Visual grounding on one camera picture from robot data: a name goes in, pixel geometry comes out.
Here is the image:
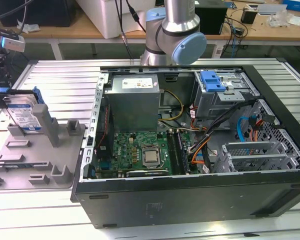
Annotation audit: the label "hard disk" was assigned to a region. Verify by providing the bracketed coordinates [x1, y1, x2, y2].
[0, 85, 45, 133]

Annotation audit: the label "blue data wire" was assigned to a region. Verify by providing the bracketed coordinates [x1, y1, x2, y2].
[236, 114, 257, 143]

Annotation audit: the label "orange black power wire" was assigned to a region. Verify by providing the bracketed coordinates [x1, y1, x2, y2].
[247, 115, 266, 151]

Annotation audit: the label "metal disk bay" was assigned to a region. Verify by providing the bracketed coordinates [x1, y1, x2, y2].
[211, 140, 300, 174]

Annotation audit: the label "crumpled white plastic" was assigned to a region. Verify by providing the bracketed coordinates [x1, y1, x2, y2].
[16, 19, 41, 35]

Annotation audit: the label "large black equipment box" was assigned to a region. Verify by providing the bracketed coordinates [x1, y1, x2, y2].
[0, 0, 77, 28]

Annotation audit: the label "wooden desk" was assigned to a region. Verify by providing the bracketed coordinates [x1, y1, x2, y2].
[0, 0, 300, 61]

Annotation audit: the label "grey parts rack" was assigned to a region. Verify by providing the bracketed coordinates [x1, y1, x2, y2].
[0, 104, 88, 193]

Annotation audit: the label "black case fan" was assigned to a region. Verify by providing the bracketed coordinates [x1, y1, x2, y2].
[99, 102, 115, 161]

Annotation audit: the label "large white box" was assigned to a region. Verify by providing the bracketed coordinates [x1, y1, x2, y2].
[76, 0, 167, 40]

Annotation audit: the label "grey power supply unit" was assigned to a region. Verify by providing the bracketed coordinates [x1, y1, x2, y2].
[103, 73, 163, 132]

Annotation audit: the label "green motherboard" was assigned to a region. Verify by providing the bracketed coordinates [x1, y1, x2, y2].
[96, 129, 200, 180]

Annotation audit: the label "CPU socket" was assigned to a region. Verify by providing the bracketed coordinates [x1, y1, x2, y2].
[139, 145, 166, 170]

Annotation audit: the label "silver CPU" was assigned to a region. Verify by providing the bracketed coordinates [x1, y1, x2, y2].
[142, 149, 160, 164]

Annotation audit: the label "black graphics card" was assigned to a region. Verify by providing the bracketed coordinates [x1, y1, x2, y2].
[119, 168, 171, 179]

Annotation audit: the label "black RAM slot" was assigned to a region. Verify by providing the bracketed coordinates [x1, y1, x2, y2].
[166, 129, 184, 176]

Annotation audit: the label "black PC case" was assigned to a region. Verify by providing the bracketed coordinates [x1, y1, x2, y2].
[69, 57, 300, 230]

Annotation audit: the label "blue plastic latch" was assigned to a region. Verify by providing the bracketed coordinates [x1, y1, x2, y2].
[199, 71, 227, 92]

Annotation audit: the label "metal drive cage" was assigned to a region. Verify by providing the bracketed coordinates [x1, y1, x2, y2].
[191, 70, 261, 121]

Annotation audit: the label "black speaker box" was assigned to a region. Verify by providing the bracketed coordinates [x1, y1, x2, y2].
[194, 4, 228, 36]

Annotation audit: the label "small black cube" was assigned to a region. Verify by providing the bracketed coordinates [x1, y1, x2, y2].
[240, 7, 259, 25]

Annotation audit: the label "flat white box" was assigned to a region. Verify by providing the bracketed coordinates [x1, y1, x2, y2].
[257, 3, 288, 16]

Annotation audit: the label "clear plastic bags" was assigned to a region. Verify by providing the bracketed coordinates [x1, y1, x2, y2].
[266, 12, 295, 28]

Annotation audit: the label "blue carton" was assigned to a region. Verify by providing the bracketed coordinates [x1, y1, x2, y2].
[281, 0, 300, 13]

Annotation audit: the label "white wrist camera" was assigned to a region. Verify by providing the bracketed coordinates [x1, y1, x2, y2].
[0, 35, 26, 53]

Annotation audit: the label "thin cable with metal plug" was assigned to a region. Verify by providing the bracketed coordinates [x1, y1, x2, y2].
[114, 0, 134, 61]

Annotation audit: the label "thick black camera cable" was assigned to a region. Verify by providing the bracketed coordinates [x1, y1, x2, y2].
[126, 0, 148, 33]

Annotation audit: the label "yellow black cable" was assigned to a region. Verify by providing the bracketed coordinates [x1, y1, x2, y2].
[157, 89, 185, 124]

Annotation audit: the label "orange flat wire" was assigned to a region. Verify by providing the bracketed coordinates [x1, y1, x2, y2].
[189, 148, 206, 166]

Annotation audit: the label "black sleeved cable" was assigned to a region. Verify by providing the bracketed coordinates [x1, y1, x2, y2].
[187, 99, 257, 153]

